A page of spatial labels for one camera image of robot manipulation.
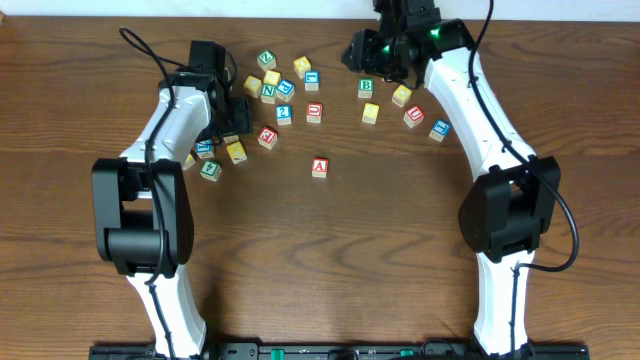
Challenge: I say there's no green N wooden block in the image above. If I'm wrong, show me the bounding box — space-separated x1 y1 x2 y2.
260 83 276 104

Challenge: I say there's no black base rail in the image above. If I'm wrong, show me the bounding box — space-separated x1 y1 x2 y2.
89 340 591 360

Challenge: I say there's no red E wooden block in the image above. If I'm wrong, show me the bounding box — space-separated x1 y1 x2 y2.
257 127 278 150

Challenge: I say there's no red U wooden block left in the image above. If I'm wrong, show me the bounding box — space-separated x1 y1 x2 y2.
306 102 323 124

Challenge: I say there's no yellow S wooden block left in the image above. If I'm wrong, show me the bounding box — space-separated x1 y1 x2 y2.
263 70 281 86

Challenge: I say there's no blue L wooden block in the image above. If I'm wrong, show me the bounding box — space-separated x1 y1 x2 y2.
304 70 320 92

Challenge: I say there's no red I wooden block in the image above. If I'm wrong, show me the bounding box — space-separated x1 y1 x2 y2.
223 135 239 144

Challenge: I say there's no yellow C wooden block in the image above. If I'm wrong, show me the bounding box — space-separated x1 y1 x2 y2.
392 85 413 108

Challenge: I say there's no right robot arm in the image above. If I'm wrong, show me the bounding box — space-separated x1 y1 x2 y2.
342 19 561 359

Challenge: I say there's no red u wooden block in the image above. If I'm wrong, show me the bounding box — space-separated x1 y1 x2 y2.
306 102 323 124
403 105 425 128

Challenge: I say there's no blue T wooden block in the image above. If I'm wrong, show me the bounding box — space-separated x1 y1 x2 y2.
195 140 215 159

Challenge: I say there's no yellow S wooden block right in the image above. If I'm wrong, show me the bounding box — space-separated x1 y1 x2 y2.
362 103 380 124

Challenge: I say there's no yellow s wooden block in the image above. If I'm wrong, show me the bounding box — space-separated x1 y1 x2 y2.
263 70 281 86
362 103 380 124

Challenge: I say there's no yellow K wooden block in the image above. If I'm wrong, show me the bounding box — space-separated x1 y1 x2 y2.
226 141 248 164

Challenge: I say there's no red U wooden block right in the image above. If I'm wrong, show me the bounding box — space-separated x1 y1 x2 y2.
403 105 425 128

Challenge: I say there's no yellow picture wooden block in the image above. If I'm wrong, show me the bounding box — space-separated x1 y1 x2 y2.
243 75 263 98

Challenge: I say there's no green B wooden block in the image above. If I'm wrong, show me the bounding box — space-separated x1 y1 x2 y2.
358 78 375 99

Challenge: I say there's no blue P wooden block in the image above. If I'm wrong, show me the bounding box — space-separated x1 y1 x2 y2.
276 79 295 102

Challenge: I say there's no green Z wooden block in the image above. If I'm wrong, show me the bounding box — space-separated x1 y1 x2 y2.
257 49 277 72

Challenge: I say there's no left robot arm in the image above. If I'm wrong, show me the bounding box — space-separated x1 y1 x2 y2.
91 72 248 359

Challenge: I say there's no red A wooden block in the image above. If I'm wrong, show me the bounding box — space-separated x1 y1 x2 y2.
312 158 329 178

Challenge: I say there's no yellow G wooden block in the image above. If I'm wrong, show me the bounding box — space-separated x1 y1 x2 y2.
182 154 196 171

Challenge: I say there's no yellow O wooden block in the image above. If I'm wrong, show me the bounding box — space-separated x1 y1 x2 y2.
294 56 312 79

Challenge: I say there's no blue 2 wooden block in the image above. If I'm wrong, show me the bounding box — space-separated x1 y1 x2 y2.
276 105 292 126

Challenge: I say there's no green 4 wooden block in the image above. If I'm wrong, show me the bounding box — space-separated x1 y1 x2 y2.
200 160 222 182

